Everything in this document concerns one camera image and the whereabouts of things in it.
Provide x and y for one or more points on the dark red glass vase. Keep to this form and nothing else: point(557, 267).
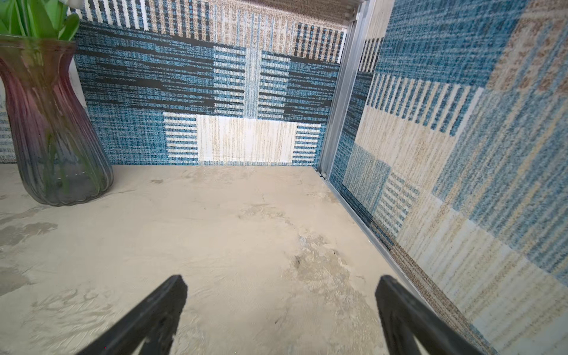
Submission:
point(60, 158)

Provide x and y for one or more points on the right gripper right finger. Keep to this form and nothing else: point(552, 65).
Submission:
point(408, 323)

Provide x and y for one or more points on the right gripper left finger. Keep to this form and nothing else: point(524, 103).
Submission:
point(150, 327)

